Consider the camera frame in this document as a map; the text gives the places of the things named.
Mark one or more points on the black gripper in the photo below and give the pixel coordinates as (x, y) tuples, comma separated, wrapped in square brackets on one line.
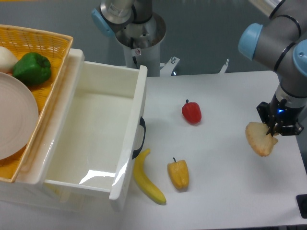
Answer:
[(280, 118)]

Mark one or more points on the triangle bread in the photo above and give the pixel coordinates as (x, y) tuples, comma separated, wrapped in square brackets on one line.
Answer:
[(257, 137)]

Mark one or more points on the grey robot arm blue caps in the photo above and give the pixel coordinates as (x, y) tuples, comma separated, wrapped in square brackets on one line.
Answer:
[(277, 45)]

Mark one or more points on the open upper white drawer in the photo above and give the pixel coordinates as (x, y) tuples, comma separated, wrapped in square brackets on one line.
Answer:
[(93, 155)]

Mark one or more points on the black object at table edge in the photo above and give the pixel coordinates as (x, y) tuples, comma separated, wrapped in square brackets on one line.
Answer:
[(302, 205)]

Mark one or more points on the red bell pepper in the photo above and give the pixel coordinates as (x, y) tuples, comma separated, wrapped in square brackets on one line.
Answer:
[(191, 112)]

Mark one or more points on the yellow bell pepper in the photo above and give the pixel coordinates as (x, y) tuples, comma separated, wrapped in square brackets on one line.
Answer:
[(178, 173)]

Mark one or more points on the yellow banana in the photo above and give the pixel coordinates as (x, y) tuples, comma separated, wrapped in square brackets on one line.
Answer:
[(144, 183)]

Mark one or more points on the yellow woven basket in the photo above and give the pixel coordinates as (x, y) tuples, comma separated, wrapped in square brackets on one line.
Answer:
[(54, 46)]

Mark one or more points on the green bell pepper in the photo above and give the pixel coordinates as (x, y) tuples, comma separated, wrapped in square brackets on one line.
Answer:
[(32, 69)]

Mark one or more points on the beige round plate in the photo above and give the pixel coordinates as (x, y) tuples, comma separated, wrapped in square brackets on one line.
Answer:
[(18, 115)]

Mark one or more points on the white onion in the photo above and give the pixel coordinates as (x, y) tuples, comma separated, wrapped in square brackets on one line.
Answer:
[(7, 60)]

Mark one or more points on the white table bracket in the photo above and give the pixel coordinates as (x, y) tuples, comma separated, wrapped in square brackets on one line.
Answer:
[(224, 67)]

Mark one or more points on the black drawer handle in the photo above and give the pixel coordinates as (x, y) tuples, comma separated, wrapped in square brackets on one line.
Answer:
[(141, 139)]

